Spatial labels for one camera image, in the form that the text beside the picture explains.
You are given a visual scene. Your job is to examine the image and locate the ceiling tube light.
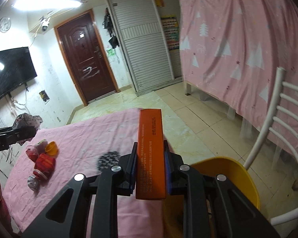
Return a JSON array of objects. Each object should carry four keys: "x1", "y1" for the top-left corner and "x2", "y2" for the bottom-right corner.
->
[{"x1": 5, "y1": 0, "x2": 81, "y2": 10}]

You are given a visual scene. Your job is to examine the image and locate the black wall television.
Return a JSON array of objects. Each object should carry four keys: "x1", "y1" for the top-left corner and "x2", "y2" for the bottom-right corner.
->
[{"x1": 0, "y1": 47, "x2": 38, "y2": 101}]

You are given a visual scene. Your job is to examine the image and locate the white metal chair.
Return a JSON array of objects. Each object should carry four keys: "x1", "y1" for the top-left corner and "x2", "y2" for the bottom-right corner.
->
[{"x1": 242, "y1": 67, "x2": 298, "y2": 226}]

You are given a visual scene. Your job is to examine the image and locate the white security camera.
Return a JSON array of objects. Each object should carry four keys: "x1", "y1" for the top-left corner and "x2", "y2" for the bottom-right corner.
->
[{"x1": 40, "y1": 17, "x2": 51, "y2": 32}]

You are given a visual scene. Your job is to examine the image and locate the dark brown door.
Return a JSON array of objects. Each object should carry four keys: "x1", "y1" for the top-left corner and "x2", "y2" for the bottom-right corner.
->
[{"x1": 54, "y1": 9, "x2": 120, "y2": 107}]

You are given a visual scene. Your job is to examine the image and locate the black hanging backpack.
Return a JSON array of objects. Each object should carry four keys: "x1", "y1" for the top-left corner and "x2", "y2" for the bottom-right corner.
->
[{"x1": 103, "y1": 8, "x2": 112, "y2": 36}]

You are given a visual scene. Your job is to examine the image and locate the small black hanging bag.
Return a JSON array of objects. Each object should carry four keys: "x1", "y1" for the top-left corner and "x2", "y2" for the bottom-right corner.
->
[{"x1": 109, "y1": 36, "x2": 120, "y2": 49}]

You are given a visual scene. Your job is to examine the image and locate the pink bedsheet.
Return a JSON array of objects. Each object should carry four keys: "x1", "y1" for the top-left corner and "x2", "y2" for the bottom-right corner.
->
[{"x1": 2, "y1": 108, "x2": 187, "y2": 238}]

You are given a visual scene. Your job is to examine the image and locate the yellow plastic bin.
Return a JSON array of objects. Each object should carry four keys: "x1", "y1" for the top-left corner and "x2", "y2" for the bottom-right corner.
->
[{"x1": 163, "y1": 156, "x2": 261, "y2": 238}]

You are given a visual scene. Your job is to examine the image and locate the white shutter wardrobe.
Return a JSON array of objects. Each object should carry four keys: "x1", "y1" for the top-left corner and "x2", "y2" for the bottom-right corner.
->
[{"x1": 105, "y1": 0, "x2": 187, "y2": 96}]

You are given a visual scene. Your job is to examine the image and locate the crumpled white paper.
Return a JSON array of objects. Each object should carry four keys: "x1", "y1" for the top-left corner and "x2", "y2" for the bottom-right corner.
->
[{"x1": 27, "y1": 175, "x2": 40, "y2": 191}]

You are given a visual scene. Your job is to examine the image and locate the red knitted hat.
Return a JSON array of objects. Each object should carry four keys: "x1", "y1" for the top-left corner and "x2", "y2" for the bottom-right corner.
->
[{"x1": 33, "y1": 153, "x2": 56, "y2": 180}]

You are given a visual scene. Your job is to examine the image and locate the orange plastic bowl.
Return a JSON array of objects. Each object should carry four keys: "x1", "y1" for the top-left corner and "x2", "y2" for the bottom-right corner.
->
[{"x1": 45, "y1": 141, "x2": 59, "y2": 156}]

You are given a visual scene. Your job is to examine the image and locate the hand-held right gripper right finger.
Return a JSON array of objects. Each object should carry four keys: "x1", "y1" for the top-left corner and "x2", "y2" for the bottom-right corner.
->
[{"x1": 163, "y1": 140, "x2": 281, "y2": 238}]

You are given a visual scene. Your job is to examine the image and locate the round wall clock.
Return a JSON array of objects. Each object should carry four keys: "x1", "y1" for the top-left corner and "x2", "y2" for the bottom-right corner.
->
[{"x1": 0, "y1": 17, "x2": 12, "y2": 33}]

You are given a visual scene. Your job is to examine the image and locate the orange cardboard box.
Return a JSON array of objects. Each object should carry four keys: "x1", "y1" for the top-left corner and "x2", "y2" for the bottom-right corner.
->
[{"x1": 135, "y1": 108, "x2": 167, "y2": 200}]

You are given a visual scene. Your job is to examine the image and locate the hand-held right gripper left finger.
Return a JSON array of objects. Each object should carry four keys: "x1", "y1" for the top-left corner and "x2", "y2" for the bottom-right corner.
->
[{"x1": 21, "y1": 141, "x2": 138, "y2": 238}]

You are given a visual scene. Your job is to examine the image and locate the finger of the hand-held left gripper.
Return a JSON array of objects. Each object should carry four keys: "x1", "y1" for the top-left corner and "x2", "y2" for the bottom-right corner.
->
[{"x1": 0, "y1": 126, "x2": 37, "y2": 141}]

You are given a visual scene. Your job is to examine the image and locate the television cables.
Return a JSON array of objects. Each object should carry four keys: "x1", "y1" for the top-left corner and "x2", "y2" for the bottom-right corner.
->
[{"x1": 9, "y1": 87, "x2": 29, "y2": 111}]

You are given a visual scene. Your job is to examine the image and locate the small pale cloth bundle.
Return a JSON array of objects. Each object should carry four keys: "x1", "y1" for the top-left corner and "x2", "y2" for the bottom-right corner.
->
[{"x1": 35, "y1": 140, "x2": 48, "y2": 153}]

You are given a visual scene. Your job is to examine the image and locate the colourful grid poster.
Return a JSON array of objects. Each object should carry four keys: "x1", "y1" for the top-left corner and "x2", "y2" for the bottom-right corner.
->
[{"x1": 161, "y1": 15, "x2": 180, "y2": 51}]

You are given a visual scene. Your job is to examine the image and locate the pink tree print curtain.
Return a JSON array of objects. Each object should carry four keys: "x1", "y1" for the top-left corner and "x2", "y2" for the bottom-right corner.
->
[{"x1": 179, "y1": 0, "x2": 298, "y2": 164}]

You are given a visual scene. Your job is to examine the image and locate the open wall junction box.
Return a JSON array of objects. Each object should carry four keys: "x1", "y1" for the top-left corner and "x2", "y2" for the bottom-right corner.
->
[{"x1": 39, "y1": 90, "x2": 51, "y2": 104}]

